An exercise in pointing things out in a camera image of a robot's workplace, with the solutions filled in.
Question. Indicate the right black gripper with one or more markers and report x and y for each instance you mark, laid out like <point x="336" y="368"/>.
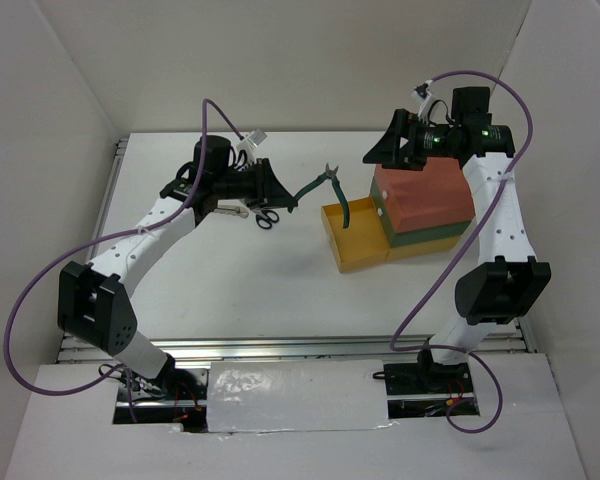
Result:
<point x="388" y="150"/>

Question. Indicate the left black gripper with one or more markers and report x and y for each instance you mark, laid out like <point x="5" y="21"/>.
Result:
<point x="268" y="190"/>

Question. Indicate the yellow bottom drawer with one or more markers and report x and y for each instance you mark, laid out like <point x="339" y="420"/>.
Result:
<point x="365" y="244"/>

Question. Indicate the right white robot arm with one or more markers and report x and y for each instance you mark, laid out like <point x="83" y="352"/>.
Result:
<point x="508" y="278"/>

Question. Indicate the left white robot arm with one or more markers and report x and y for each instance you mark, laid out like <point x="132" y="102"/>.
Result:
<point x="94" y="299"/>

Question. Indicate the green middle drawer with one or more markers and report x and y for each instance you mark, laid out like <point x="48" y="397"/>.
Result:
<point x="399" y="239"/>

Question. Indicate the red top drawer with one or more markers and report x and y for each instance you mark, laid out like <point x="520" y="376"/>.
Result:
<point x="438" y="195"/>

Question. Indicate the white foam board cover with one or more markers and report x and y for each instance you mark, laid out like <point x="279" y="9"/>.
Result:
<point x="296" y="396"/>

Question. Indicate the black handled scissors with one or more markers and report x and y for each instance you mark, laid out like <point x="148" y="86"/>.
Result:
<point x="266" y="218"/>

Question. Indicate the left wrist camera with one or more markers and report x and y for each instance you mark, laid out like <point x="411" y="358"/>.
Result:
<point x="250" y="142"/>

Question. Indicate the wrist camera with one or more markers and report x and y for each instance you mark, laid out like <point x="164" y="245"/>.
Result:
<point x="250" y="142"/>
<point x="425" y="98"/>

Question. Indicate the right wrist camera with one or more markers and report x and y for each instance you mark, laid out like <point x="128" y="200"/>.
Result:
<point x="425" y="98"/>

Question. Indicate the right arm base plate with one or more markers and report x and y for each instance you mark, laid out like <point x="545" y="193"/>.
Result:
<point x="406" y="380"/>

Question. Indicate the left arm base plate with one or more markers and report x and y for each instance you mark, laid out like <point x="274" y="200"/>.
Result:
<point x="190" y="392"/>

